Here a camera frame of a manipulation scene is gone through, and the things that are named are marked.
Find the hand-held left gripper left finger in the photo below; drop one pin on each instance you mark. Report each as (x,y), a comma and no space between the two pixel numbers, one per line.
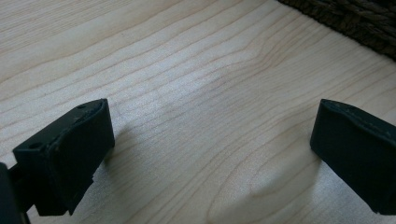
(67,155)

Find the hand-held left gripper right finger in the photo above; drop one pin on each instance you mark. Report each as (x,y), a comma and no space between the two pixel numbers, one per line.
(358,152)

